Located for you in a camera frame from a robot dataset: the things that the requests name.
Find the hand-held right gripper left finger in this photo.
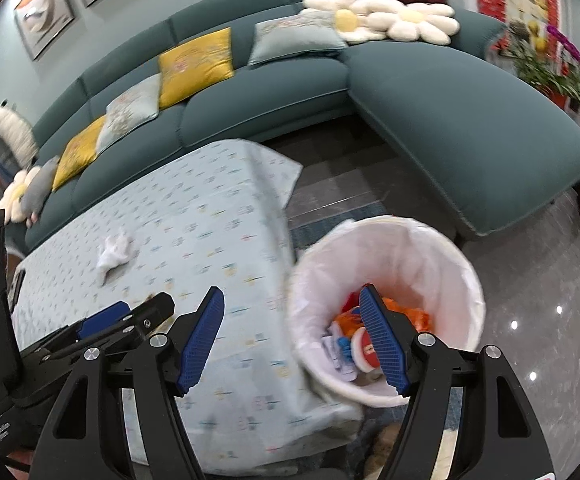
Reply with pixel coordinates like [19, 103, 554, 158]
[32, 286, 226, 480]

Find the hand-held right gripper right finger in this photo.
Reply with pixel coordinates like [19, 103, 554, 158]
[359, 284, 556, 480]

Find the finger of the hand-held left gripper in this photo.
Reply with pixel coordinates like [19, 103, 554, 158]
[95, 291, 177, 348]
[20, 301, 132, 361]

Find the red drink can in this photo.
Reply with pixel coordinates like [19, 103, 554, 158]
[350, 327, 386, 376]

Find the orange plastic bag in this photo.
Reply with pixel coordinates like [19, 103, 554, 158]
[334, 296, 431, 341]

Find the white lined trash bin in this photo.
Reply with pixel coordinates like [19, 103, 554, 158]
[287, 215, 486, 408]

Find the small crumpled white tissue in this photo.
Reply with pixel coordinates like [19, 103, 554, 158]
[95, 230, 133, 277]

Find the small white daisy cushion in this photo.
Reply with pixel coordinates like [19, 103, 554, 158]
[0, 167, 43, 223]

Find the grey plush toy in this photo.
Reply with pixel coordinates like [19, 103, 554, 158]
[22, 156, 61, 228]

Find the light blue floral tablecloth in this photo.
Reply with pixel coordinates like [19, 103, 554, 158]
[10, 139, 366, 463]

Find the blue patterned rug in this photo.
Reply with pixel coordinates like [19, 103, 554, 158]
[290, 200, 388, 251]

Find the white panda plush toy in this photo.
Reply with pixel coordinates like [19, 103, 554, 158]
[0, 101, 40, 168]

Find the grey floral cushion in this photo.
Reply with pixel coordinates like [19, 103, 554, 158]
[96, 72, 163, 153]
[246, 10, 349, 67]

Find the teal corner sofa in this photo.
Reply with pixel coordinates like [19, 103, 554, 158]
[22, 0, 580, 256]

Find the large yellow embroidered cushion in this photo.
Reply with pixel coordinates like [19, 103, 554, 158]
[157, 26, 235, 110]

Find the potted plant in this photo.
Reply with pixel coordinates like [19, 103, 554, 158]
[507, 20, 580, 111]

